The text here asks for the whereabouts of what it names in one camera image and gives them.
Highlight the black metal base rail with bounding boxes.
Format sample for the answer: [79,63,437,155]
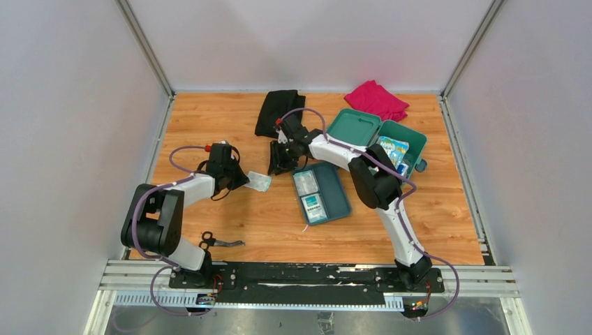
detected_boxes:
[94,258,521,320]

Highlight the black folded cloth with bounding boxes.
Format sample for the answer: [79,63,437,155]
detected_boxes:
[254,89,306,139]

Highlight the light blue mask packet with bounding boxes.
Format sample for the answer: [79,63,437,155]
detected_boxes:
[377,136,410,168]

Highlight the black handled scissors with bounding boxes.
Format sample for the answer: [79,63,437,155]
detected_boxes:
[199,231,246,251]

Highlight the pink folded cloth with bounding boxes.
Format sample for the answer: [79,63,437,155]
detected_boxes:
[344,80,409,122]

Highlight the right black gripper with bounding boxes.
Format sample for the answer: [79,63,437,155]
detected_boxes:
[268,140,299,176]

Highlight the small white blue bottle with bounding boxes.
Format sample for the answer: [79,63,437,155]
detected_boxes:
[397,161,410,178]

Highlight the teal white sachet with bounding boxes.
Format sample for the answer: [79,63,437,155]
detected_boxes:
[301,193,328,225]

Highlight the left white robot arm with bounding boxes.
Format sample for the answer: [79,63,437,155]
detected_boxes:
[120,141,249,290]

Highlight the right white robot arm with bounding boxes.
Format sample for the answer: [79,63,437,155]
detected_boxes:
[269,112,432,292]

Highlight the dark teal divided tray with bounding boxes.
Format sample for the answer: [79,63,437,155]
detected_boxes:
[291,162,352,226]

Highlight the teal medicine box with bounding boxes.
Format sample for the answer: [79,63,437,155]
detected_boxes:
[327,109,427,179]

